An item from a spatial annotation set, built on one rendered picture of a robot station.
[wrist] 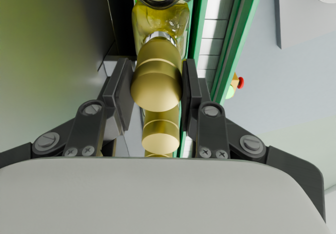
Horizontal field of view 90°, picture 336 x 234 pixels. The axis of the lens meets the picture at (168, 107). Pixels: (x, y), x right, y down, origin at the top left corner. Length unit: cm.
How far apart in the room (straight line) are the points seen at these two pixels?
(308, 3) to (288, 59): 23
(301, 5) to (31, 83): 75
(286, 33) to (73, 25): 69
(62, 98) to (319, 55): 94
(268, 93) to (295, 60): 19
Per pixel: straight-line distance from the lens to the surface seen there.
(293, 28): 79
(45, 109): 22
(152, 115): 15
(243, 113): 105
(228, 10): 39
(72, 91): 26
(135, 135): 63
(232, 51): 35
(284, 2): 74
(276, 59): 89
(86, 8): 40
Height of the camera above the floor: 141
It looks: 45 degrees down
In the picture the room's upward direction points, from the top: 179 degrees counter-clockwise
